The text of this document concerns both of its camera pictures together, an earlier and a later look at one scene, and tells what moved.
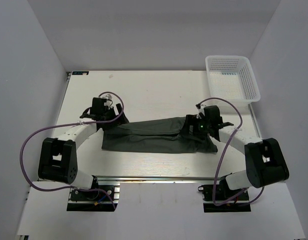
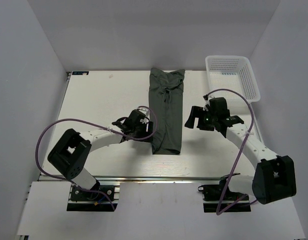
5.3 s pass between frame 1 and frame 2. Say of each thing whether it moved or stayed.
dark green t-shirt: moved
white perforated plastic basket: stayed
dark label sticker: stayed
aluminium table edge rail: stayed
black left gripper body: moved
